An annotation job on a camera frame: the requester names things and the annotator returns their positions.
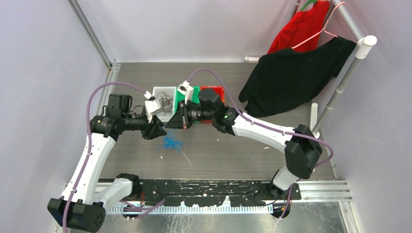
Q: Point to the green clothes hanger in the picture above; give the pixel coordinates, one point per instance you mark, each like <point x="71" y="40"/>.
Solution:
<point x="307" y="3"/>

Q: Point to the white plastic bin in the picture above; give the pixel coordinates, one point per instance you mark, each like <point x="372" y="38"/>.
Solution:
<point x="166" y="95"/>

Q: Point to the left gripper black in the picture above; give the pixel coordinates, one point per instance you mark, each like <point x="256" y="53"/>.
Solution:
<point x="154" y="129"/>

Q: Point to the green plastic bin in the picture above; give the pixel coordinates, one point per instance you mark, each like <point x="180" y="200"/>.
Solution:
<point x="180" y="96"/>

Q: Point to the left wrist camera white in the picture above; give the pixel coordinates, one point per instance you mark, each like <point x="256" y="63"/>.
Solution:
<point x="152" y="106"/>

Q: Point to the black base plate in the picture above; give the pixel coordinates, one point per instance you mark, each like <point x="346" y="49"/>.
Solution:
<point x="204" y="193"/>

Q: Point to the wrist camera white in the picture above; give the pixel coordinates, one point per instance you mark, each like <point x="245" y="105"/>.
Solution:
<point x="186" y="90"/>
<point x="152" y="106"/>

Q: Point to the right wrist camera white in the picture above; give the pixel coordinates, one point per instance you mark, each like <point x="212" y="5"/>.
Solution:
<point x="186" y="90"/>

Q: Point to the black shirt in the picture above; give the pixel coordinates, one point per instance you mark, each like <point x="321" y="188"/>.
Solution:
<point x="284" y="80"/>

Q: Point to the aluminium frame post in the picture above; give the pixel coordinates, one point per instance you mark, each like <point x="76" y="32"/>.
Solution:
<point x="76" y="7"/>

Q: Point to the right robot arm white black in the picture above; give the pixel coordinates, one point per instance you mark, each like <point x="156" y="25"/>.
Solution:
<point x="301" y="149"/>

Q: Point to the white cable duct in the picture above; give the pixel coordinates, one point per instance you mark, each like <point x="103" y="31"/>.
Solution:
<point x="224" y="209"/>

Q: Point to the red shirt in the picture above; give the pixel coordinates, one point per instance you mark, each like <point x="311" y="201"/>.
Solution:
<point x="303" y="25"/>

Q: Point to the pink clothes hanger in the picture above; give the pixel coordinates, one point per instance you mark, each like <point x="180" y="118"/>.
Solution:
<point x="323" y="30"/>

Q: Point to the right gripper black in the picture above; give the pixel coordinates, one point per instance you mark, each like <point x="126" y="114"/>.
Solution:
<point x="180" y="120"/>

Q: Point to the white clothes rack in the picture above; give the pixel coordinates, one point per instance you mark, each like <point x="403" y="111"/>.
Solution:
<point x="363" y="46"/>

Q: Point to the red plastic bin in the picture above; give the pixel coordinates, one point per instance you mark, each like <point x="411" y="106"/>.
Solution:
<point x="217" y="89"/>

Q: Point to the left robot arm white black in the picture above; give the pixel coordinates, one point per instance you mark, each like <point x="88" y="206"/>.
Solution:
<point x="79" y="207"/>

